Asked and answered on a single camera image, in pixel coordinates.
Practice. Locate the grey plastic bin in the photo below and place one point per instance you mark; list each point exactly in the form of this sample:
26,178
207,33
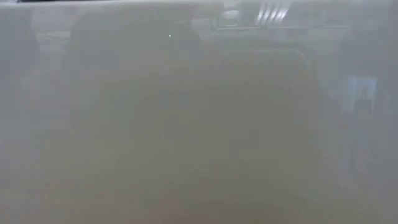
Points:
199,130

